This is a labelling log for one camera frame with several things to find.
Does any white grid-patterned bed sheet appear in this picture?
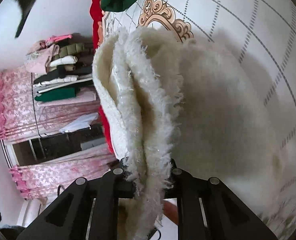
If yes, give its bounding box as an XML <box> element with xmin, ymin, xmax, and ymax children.
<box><xmin>103</xmin><ymin>0</ymin><xmax>296</xmax><ymax>239</ymax></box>

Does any stack of folded clothes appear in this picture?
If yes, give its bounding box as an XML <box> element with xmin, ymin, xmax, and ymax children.
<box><xmin>24</xmin><ymin>35</ymin><xmax>96</xmax><ymax>106</ymax></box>

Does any white fluffy fleece garment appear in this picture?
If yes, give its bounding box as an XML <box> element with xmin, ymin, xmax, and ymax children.
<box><xmin>93</xmin><ymin>27</ymin><xmax>284</xmax><ymax>239</ymax></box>

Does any red floral blanket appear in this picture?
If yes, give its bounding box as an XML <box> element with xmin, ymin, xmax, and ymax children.
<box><xmin>89</xmin><ymin>0</ymin><xmax>114</xmax><ymax>154</ymax></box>

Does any pink patterned curtain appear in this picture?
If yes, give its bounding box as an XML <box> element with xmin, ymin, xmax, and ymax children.
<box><xmin>0</xmin><ymin>67</ymin><xmax>116</xmax><ymax>199</ymax></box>

